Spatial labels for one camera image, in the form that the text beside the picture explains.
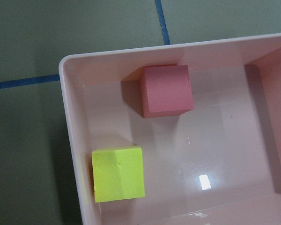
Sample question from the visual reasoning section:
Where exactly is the red foam block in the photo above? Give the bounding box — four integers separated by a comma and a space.
121, 65, 194, 118

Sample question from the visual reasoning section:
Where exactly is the yellow foam block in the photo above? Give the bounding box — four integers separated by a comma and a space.
91, 146, 145, 203

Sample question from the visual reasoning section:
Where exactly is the pink plastic bin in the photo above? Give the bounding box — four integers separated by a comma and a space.
59, 33, 281, 225

